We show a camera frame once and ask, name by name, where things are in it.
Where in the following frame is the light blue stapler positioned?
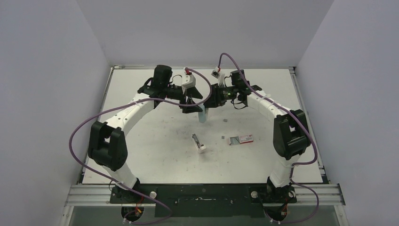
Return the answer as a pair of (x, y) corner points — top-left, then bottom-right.
(198, 104), (208, 123)

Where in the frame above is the red white staple box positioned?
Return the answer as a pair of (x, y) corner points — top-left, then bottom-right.
(228, 135), (254, 145)

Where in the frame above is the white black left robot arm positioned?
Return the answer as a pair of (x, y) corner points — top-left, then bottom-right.
(88, 65), (211, 203)

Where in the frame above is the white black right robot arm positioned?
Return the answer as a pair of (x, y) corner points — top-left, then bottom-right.
(205, 67), (311, 202)

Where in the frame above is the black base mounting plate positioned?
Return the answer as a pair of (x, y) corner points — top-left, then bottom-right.
(109, 184), (297, 218)

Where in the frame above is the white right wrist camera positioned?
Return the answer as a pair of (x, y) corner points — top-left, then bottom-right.
(211, 67), (225, 87)

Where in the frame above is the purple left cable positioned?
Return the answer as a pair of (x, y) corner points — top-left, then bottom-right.
(68, 67), (213, 226)

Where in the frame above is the purple cable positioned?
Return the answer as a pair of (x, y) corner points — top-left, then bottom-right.
(218, 52), (320, 225)
(68, 67), (213, 226)

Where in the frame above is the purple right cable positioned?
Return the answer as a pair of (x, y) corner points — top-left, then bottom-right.
(218, 52), (320, 225)

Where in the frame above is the aluminium front rail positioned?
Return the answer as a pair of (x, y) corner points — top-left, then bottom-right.
(64, 184), (345, 207)

